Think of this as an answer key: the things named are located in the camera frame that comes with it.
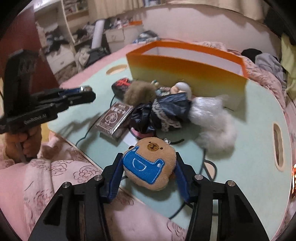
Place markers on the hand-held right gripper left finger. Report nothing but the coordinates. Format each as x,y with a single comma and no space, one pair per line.
114,180

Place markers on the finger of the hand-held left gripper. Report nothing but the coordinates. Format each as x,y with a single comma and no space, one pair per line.
67,91
76,99

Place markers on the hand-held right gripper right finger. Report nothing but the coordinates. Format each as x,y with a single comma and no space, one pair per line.
185,185

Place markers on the brown bear plush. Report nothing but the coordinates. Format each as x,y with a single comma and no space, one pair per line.
150,166

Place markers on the dark card box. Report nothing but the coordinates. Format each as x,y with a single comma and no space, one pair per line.
113,118

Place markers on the black block with red mark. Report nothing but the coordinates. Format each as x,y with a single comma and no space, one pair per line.
120,84

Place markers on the white fluffy pom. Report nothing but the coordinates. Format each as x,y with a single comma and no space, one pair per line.
215,132

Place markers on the brown fur pom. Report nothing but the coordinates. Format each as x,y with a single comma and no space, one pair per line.
138,92

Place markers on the doll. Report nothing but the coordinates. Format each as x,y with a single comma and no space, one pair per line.
166,109

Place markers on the orange cardboard box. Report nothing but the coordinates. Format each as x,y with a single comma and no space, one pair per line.
185,69

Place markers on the person's left hand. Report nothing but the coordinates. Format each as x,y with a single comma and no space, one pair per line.
30,143

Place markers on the dark red door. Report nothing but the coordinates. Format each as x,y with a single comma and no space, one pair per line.
20,34

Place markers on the black bag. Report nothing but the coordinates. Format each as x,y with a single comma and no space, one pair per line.
96,55

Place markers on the pink floral fleece cloth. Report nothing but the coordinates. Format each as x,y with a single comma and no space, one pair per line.
69,166

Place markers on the white shelf unit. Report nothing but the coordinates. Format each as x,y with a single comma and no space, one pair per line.
66,25

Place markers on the white paper roll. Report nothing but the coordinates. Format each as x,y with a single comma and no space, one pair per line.
98,32

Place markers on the white drawer cabinet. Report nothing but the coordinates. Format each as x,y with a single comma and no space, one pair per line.
118,37

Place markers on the beige curtain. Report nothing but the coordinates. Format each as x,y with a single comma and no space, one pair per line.
111,9

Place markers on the patterned clothes pile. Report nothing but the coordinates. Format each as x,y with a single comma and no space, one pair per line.
145,37

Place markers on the orange lidded box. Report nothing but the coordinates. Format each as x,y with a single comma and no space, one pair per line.
136,22

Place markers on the pink printed blanket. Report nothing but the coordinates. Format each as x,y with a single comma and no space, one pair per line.
261,71

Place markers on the black clothes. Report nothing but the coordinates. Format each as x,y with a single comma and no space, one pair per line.
251,53

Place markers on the grey clothes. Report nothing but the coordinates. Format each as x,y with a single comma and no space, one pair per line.
270,62

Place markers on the yellow-green cloth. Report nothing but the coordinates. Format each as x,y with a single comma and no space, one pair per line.
289,55

